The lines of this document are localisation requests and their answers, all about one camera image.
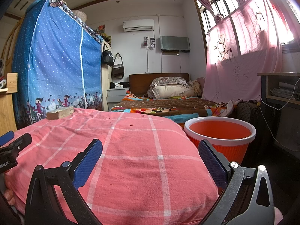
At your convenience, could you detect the pink checked blanket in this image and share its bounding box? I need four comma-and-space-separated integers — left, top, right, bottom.
5, 108, 219, 225

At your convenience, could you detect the black cloth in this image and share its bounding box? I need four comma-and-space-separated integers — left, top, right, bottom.
110, 82, 130, 89

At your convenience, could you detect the white nightstand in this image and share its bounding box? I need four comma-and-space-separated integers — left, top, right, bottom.
106, 88, 130, 104

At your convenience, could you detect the barred window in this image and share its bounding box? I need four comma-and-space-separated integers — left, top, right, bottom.
194, 0, 300, 45

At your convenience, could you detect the orange plastic bin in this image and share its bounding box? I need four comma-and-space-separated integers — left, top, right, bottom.
184, 117, 256, 195

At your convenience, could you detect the pink window cloth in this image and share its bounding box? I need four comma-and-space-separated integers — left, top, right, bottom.
202, 0, 300, 104

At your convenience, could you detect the paper stack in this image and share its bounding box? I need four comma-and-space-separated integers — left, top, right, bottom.
269, 82, 300, 98

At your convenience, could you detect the dark side desk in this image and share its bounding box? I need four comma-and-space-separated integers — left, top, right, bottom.
257, 72, 300, 106

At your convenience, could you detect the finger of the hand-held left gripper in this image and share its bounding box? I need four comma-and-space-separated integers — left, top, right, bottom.
0, 133, 32, 162
0, 131, 15, 146

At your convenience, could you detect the black handbag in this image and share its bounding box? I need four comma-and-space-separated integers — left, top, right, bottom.
101, 44, 114, 66

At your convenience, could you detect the wooden arched frame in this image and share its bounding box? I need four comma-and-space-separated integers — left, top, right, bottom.
0, 19, 23, 75

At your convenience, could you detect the light wooden shelf unit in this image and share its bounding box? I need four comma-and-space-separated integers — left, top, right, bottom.
0, 73, 18, 132

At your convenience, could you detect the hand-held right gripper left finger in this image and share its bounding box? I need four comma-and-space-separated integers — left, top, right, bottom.
25, 139, 104, 225

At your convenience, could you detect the blue dotted fabric wardrobe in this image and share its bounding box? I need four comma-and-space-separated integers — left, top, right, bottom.
12, 0, 105, 130

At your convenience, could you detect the white cupboard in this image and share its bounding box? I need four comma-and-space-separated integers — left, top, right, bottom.
101, 40, 112, 110

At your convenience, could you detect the beige crumpled cloth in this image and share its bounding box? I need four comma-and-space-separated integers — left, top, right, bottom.
187, 80, 202, 96

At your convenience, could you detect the dark side shelf with papers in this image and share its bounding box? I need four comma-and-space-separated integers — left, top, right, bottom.
256, 77, 300, 150

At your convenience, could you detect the brown shoulder bag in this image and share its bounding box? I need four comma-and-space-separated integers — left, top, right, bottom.
111, 53, 125, 79

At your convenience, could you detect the thick old book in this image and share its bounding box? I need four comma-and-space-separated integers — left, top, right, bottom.
46, 106, 74, 120

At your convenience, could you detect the floral pillow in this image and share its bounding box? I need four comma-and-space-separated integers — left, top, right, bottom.
150, 76, 189, 88

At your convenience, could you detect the colourful clutter pile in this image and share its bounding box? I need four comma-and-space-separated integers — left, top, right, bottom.
97, 25, 112, 43

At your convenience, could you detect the person's left hand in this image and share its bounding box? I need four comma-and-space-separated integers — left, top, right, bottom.
4, 180, 16, 204

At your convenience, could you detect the pale woven basket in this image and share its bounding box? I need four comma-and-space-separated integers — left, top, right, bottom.
70, 10, 88, 24

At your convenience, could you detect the pink garment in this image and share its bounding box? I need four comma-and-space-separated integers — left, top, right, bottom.
273, 207, 283, 225

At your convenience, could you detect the brown wooden headboard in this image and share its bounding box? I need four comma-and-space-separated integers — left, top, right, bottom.
129, 73, 190, 96

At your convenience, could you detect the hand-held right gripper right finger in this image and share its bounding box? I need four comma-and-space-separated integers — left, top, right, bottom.
198, 139, 275, 225

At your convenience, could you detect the beige pillow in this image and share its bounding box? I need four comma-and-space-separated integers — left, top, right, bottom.
152, 84, 195, 99

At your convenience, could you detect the covered wall television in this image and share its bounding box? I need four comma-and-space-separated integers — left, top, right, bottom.
160, 36, 191, 53

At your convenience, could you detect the colourful patterned bedspread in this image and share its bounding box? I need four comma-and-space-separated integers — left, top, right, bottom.
109, 91, 237, 123

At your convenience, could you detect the white wall cord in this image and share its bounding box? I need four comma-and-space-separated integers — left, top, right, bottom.
146, 47, 151, 74

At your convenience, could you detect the white air conditioner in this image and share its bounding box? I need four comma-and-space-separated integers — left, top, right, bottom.
122, 19, 155, 32

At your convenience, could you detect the black mesh fan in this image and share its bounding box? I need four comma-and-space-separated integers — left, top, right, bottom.
237, 101, 259, 127

